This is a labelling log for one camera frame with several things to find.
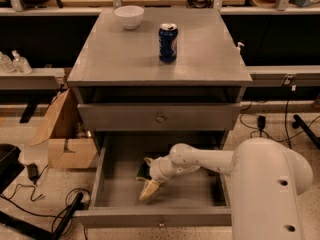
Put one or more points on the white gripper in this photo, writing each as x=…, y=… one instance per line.
x=159, y=171

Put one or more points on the green and yellow sponge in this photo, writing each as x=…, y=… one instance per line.
x=143, y=173

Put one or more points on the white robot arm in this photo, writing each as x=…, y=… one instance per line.
x=266, y=178

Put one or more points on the open grey middle drawer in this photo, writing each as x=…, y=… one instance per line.
x=197, y=199

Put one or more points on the closed grey top drawer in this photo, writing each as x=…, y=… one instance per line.
x=158, y=117

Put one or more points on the grey wooden drawer cabinet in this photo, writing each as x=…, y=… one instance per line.
x=118, y=66

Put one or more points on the open cardboard box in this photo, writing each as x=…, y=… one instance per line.
x=68, y=145

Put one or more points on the black power adapter left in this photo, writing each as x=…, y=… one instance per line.
x=32, y=172

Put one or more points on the black power adapter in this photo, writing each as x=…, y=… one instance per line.
x=32, y=172
x=261, y=122

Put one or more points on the black power adapter right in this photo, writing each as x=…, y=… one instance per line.
x=261, y=122

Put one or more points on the black bin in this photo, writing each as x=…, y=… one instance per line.
x=10, y=167

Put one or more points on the blue soda can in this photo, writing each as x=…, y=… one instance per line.
x=168, y=33

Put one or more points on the black stand leg right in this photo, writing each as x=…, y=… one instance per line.
x=299, y=123

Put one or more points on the small white pump bottle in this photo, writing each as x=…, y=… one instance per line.
x=240, y=47

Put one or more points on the white ceramic bowl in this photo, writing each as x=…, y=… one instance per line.
x=129, y=16

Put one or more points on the clear sanitizer bottle right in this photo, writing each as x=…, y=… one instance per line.
x=21, y=63

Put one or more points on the clear sanitizer bottle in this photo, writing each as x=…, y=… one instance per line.
x=21, y=63
x=6, y=63

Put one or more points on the clear sanitizer bottle left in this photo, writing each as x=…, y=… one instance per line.
x=6, y=63

